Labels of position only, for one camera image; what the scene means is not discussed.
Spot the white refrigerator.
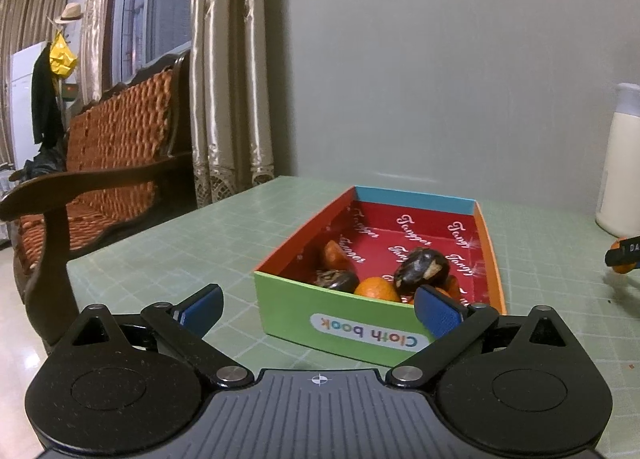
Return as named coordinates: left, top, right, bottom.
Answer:
left=9, top=41, right=53, bottom=170

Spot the large dark brown fruit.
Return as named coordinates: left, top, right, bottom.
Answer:
left=393, top=247, right=449, bottom=290

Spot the beige satin curtain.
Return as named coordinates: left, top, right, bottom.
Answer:
left=190, top=0, right=276, bottom=204
left=80, top=0, right=123, bottom=104

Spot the white thermos jug grey lid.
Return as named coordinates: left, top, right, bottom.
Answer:
left=595, top=82, right=640, bottom=237

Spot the yellow bag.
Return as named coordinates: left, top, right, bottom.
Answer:
left=49, top=31, right=78, bottom=77

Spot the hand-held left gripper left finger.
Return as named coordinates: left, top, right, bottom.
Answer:
left=62, top=283, right=253, bottom=388

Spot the straw hat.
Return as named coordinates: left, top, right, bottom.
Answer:
left=54, top=3, right=83, bottom=24

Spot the round orange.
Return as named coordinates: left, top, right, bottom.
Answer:
left=612, top=237, right=640, bottom=276

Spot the medium orange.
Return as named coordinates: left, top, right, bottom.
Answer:
left=354, top=276, right=402, bottom=303

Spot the large orange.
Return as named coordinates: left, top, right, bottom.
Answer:
left=322, top=240, right=351, bottom=272

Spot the colourful cardboard box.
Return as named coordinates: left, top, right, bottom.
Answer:
left=252, top=185, right=508, bottom=367

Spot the small dark brown fruit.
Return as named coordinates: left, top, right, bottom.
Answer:
left=312, top=270, right=360, bottom=293

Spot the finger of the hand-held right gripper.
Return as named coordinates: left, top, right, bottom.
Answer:
left=604, top=235, right=640, bottom=270

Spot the window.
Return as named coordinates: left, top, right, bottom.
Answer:
left=100, top=0, right=196, bottom=90

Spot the black hanging garment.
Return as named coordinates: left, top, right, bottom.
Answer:
left=31, top=44, right=65, bottom=144

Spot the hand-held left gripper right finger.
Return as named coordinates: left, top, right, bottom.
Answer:
left=386, top=285, right=576, bottom=388

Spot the wooden bench woven back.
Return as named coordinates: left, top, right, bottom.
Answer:
left=0, top=50, right=198, bottom=355

